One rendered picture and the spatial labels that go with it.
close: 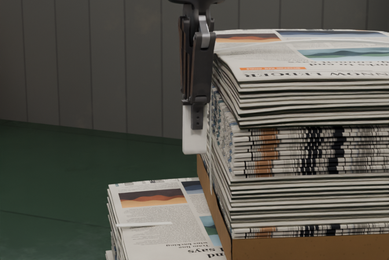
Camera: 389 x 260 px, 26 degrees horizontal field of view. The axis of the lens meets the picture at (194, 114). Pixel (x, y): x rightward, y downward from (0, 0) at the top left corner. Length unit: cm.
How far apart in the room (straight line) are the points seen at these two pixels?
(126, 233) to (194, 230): 9
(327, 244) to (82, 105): 396
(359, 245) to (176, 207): 31
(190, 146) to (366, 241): 27
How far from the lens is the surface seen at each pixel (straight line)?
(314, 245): 97
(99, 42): 474
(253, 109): 91
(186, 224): 114
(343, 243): 98
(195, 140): 111
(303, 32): 125
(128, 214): 117
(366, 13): 421
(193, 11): 104
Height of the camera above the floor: 124
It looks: 14 degrees down
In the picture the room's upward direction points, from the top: straight up
